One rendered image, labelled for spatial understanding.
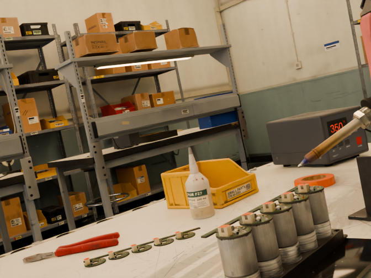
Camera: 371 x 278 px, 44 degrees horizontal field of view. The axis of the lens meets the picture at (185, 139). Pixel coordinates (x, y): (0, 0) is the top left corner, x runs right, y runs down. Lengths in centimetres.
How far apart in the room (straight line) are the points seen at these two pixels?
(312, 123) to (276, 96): 537
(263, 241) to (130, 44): 293
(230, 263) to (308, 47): 560
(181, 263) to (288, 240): 15
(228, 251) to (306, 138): 59
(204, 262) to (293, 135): 48
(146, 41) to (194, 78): 304
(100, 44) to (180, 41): 68
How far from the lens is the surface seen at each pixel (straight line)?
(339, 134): 38
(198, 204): 64
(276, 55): 618
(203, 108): 337
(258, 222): 33
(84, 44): 299
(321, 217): 41
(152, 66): 525
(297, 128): 89
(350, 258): 39
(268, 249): 34
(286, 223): 36
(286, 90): 611
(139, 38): 321
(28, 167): 269
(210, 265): 46
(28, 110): 453
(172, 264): 48
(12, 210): 443
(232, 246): 31
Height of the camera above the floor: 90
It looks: 3 degrees down
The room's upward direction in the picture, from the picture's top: 12 degrees counter-clockwise
